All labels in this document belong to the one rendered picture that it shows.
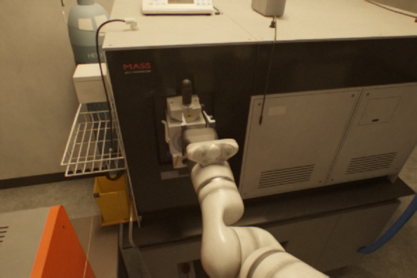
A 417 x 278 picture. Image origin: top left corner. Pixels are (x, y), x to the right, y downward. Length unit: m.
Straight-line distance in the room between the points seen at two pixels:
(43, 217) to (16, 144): 1.70
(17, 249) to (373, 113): 1.13
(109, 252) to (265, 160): 0.67
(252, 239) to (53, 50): 1.77
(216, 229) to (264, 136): 0.60
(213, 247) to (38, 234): 0.45
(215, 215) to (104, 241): 0.82
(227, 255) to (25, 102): 1.96
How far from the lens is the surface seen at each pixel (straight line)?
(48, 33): 1.96
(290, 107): 0.92
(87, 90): 1.11
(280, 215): 1.21
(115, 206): 1.08
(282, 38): 0.82
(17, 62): 2.07
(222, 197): 0.43
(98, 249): 1.17
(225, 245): 0.38
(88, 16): 1.53
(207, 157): 0.47
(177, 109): 0.72
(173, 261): 1.25
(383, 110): 1.18
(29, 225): 0.75
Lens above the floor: 1.66
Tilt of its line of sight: 36 degrees down
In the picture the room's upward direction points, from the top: 2 degrees clockwise
